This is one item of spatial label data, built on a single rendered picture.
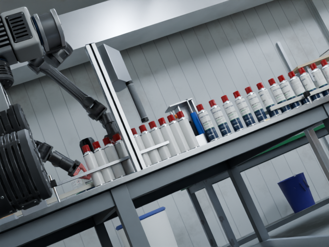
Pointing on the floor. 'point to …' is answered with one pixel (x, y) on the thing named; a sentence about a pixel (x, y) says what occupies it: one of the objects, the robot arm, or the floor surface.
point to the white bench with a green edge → (294, 143)
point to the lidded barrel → (154, 229)
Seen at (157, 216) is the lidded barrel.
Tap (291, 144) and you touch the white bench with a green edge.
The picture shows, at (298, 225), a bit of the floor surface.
